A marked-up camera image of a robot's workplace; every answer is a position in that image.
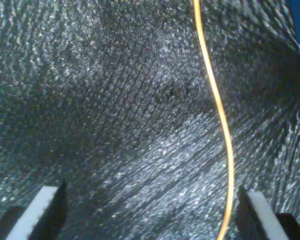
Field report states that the black bubble wrap mat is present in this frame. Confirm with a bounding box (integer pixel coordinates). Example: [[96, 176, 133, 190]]
[[0, 0, 300, 240]]

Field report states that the yellow network cable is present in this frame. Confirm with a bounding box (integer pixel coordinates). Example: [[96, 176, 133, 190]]
[[192, 0, 235, 240]]

